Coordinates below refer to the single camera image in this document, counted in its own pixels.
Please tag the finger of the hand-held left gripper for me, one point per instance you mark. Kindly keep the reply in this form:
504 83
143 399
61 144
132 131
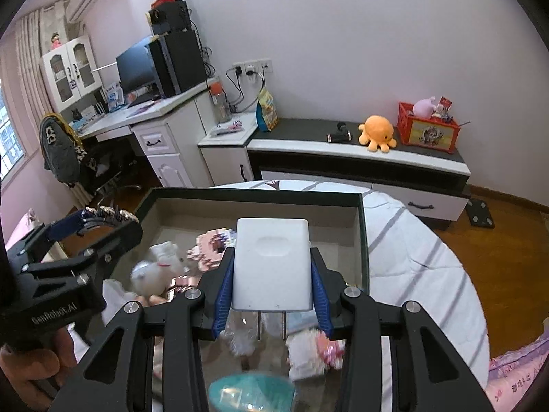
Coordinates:
66 227
116 240

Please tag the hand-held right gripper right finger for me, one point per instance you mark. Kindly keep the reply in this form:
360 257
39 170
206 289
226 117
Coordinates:
321 304

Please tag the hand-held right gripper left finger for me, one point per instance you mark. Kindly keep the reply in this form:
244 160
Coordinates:
223 298

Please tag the white dog figurine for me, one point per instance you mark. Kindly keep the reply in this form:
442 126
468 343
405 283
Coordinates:
156 268

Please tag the dark green shallow box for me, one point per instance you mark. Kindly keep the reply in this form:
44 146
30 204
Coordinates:
193 216

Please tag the person's left hand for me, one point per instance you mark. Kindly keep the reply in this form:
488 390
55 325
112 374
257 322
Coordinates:
30 377

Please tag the clear plastic packet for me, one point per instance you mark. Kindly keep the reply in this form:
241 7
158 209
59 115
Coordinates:
302 322

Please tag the white radiator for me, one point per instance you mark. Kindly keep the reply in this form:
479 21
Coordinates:
81 196

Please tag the rose gold small trinket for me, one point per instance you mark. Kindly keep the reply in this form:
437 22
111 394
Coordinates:
184 285

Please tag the pink bed blanket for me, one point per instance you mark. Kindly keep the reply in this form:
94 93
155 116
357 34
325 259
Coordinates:
23 227

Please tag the white fluffy pompom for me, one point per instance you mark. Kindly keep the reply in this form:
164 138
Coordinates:
242 339

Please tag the white pink plush toy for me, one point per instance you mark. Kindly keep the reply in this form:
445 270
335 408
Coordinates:
315 354

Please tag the pink pixel block figure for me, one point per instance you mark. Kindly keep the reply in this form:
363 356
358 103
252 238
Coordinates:
212 246

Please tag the black office chair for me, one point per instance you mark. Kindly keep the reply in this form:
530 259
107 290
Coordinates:
105 167

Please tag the grey patterned jacket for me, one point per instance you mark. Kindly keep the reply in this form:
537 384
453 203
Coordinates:
60 154

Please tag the teal round lid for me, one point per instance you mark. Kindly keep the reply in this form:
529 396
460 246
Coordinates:
253 395

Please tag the white desk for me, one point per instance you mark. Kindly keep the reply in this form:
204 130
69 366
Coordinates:
171 154

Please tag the white striped tablecloth table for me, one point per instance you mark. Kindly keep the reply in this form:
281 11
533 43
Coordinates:
420 266

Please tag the window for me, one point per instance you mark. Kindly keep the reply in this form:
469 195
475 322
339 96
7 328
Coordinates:
8 137

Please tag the small white side cabinet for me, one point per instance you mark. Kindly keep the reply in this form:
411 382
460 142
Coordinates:
223 163

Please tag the blue boxes on desk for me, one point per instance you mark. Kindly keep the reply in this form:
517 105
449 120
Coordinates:
114 96

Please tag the white glass-door cabinet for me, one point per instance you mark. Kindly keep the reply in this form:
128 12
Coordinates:
70 77

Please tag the black and white low cabinet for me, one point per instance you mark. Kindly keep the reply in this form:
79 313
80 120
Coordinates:
309 154

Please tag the flat pink packet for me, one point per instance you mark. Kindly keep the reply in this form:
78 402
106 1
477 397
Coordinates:
229 128

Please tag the pale pink curtain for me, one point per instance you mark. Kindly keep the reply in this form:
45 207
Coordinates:
25 64

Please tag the black massage gun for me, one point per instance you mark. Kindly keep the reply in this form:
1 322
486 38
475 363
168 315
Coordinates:
339 136

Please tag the orange-capped water bottle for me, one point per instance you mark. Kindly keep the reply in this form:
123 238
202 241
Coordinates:
221 105

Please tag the black computer monitor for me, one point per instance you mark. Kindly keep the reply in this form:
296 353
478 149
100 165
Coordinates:
135 66

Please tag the orange octopus plush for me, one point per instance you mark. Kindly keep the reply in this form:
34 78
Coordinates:
377 133

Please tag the black floor scale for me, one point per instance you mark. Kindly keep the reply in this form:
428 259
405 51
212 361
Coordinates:
481 213

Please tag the small pink doll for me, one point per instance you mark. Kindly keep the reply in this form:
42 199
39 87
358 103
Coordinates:
56 41

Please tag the black computer tower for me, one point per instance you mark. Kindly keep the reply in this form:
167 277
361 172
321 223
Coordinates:
182 64

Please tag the blue yellow snack bag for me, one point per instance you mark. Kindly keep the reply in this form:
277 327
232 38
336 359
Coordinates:
266 111

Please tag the red storage crate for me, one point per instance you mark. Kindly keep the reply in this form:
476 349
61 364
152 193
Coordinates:
429 135

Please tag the pink printed quilt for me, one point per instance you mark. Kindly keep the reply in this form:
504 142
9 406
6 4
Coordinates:
521 377

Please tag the black speaker box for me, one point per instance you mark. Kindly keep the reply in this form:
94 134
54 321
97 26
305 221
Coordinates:
169 17

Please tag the small toys in crate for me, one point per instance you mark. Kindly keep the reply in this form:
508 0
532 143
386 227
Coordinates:
442 109

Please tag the white wall outlet strip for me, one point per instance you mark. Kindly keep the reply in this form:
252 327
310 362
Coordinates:
253 66

